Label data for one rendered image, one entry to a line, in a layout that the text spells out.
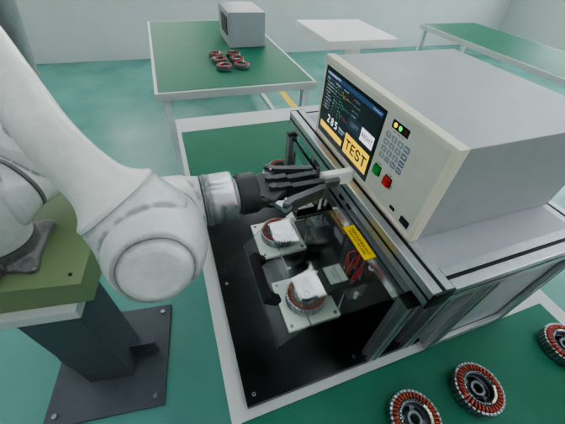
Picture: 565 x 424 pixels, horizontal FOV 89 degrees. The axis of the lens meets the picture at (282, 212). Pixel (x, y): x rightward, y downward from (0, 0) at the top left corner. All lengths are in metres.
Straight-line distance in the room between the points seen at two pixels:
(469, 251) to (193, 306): 1.43
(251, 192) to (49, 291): 0.66
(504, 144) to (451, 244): 0.20
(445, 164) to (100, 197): 0.46
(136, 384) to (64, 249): 0.84
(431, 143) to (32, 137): 0.51
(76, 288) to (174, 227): 0.68
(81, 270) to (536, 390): 1.21
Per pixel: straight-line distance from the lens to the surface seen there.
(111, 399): 1.69
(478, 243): 0.68
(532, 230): 0.79
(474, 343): 1.02
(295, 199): 0.51
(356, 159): 0.70
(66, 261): 1.00
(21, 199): 0.95
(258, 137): 1.55
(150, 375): 1.66
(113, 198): 0.33
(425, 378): 0.91
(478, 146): 0.52
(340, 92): 0.75
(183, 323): 1.73
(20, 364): 1.97
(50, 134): 0.37
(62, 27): 5.33
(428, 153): 0.53
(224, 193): 0.48
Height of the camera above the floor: 1.53
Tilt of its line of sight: 45 degrees down
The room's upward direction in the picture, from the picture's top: 5 degrees clockwise
